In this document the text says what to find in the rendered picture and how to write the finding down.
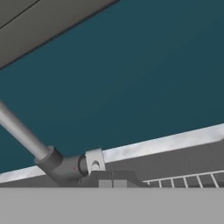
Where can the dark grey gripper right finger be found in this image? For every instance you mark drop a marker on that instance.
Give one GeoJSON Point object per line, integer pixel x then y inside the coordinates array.
{"type": "Point", "coordinates": [125, 176]}

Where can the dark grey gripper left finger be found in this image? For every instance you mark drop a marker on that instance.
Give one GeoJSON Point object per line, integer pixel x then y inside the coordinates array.
{"type": "Point", "coordinates": [100, 176]}

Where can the grey wall cupboard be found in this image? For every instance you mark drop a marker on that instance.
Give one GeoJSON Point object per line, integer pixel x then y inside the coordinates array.
{"type": "Point", "coordinates": [35, 26]}

